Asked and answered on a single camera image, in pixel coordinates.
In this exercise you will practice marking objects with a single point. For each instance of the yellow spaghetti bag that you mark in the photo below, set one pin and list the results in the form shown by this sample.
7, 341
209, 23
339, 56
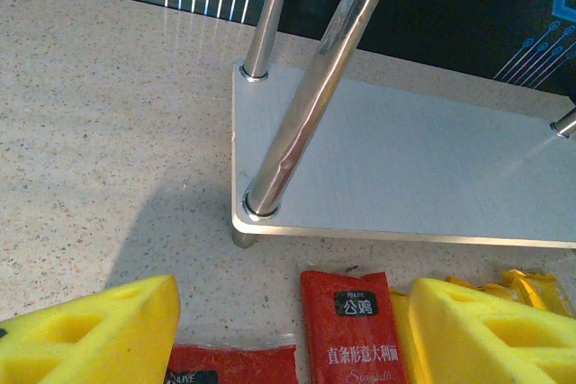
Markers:
524, 285

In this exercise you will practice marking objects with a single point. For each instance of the red spaghetti bag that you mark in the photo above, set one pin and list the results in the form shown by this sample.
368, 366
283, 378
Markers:
355, 334

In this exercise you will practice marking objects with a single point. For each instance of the short metal shelf foot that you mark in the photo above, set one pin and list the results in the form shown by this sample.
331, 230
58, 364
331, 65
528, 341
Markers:
244, 239

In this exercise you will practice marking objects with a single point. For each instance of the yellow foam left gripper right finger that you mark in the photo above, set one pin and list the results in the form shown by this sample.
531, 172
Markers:
472, 339

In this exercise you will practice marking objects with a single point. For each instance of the red fusilli pasta bag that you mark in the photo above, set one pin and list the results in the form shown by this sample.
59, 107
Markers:
234, 363

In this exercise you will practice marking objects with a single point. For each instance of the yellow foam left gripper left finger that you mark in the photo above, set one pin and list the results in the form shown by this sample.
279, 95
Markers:
112, 334

